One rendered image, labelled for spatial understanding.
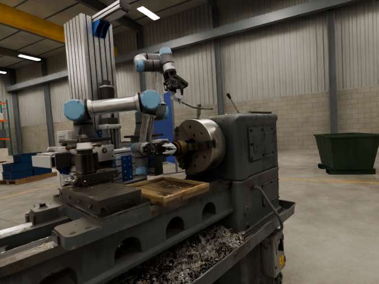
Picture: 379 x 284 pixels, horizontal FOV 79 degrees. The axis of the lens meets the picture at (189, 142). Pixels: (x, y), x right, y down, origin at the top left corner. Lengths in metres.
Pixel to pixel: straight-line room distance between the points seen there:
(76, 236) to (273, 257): 1.30
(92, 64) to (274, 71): 10.34
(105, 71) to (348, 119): 10.37
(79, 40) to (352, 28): 11.00
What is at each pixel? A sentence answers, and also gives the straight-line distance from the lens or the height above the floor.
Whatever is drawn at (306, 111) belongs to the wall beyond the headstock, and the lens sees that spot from 11.27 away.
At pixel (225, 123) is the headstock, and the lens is 1.35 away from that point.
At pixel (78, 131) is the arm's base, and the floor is 1.21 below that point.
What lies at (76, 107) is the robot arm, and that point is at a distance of 1.39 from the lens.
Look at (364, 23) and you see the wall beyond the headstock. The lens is 12.06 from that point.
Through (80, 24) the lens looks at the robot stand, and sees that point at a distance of 1.94.
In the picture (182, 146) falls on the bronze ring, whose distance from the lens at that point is 1.21.
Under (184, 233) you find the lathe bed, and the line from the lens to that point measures 1.13.
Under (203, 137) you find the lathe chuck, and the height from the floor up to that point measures 1.13.
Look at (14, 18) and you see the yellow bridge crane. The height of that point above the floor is 6.10.
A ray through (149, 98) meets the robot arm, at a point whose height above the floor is 1.37.
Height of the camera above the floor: 1.18
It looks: 3 degrees down
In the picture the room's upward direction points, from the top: 4 degrees counter-clockwise
